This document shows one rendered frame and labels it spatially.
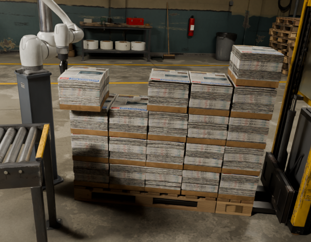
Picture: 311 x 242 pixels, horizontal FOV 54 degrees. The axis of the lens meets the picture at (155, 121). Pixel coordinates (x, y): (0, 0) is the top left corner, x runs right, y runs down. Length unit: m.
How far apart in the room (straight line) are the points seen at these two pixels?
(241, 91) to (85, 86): 1.06
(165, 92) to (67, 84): 0.67
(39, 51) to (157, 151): 1.17
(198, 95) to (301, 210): 1.11
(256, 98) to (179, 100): 0.53
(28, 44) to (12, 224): 1.32
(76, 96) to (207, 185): 1.19
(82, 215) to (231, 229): 1.15
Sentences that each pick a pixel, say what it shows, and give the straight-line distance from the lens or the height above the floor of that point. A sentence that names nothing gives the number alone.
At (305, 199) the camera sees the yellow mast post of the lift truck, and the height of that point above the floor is 0.33.
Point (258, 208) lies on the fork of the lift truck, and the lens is 2.69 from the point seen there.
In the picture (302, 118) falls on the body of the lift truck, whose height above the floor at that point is 0.71.
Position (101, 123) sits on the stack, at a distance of 2.30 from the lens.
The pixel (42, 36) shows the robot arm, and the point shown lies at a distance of 2.65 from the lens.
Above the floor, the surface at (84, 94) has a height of 0.95.
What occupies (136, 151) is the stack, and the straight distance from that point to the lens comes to 2.35.
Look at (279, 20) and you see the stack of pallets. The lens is 8.71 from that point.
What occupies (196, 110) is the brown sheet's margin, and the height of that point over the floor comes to 0.86.
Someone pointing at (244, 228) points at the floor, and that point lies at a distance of 2.56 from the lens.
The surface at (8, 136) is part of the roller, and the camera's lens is 1.98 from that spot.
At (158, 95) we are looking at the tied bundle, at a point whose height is 0.95.
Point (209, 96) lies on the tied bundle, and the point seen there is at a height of 0.97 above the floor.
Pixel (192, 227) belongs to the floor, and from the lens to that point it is 2.46.
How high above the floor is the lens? 1.59
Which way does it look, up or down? 22 degrees down
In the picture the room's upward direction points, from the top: 3 degrees clockwise
